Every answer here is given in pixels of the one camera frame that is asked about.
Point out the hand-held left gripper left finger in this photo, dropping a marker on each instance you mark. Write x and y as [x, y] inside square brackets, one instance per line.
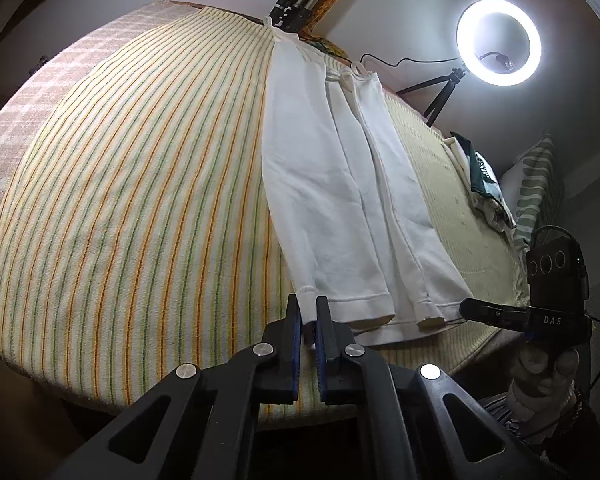
[295, 352]

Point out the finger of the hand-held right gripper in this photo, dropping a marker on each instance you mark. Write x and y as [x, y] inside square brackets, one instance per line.
[490, 314]

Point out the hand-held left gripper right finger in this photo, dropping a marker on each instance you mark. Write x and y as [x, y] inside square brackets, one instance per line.
[321, 355]

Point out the white sweatshirt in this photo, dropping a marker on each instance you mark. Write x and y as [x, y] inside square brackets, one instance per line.
[330, 200]

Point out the person's right forearm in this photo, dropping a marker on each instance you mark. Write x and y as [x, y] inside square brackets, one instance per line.
[500, 410]

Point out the pile of folded clothes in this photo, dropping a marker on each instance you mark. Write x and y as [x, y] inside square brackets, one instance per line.
[482, 170]

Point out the person's right hand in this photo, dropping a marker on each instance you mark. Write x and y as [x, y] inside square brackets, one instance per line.
[542, 375]

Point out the green leaf pattern pillow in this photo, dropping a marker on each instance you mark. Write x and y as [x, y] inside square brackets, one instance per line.
[532, 185]

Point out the pale green bed mat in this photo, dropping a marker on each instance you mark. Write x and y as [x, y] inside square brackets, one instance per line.
[460, 210]

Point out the yellow striped blanket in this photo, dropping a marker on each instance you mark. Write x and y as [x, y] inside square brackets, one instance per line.
[130, 220]

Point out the black and silver tripod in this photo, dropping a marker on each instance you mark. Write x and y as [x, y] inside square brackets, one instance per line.
[290, 10]

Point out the pink checked blanket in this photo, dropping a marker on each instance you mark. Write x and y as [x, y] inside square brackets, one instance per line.
[25, 120]

